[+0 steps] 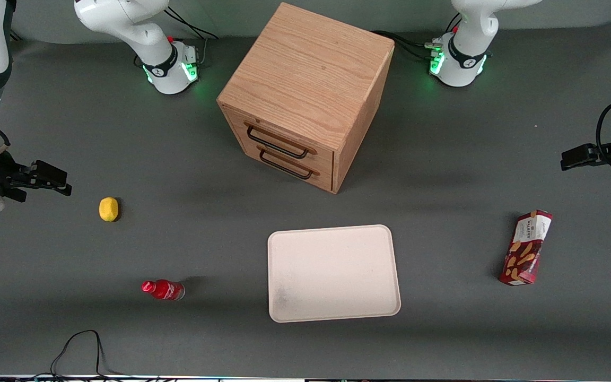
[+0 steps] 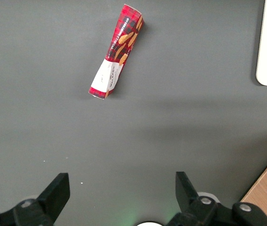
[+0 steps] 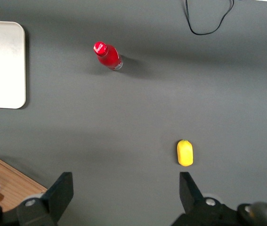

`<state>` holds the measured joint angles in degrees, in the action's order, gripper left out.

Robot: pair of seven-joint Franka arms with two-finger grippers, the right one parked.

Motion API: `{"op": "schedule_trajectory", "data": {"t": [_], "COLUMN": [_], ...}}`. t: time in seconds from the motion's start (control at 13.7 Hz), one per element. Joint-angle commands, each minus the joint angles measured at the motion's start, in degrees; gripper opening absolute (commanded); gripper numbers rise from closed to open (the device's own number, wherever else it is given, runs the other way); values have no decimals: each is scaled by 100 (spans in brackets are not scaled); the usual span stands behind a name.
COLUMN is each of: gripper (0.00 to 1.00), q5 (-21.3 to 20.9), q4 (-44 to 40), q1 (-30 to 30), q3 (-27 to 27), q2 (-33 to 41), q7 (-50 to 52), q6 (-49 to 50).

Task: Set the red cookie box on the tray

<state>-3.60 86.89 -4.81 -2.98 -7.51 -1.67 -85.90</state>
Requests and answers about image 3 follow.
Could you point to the red cola bottle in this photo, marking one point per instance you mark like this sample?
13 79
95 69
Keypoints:
108 57

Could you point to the yellow lemon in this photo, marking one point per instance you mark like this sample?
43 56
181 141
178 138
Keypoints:
185 153

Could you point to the wooden two-drawer cabinet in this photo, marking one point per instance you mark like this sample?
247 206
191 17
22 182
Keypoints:
10 179

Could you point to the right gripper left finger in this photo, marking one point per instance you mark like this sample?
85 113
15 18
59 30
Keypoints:
61 190

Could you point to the beige plastic tray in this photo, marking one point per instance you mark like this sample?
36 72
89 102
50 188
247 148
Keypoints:
1 66

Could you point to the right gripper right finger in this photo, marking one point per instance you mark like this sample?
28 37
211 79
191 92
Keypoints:
188 190

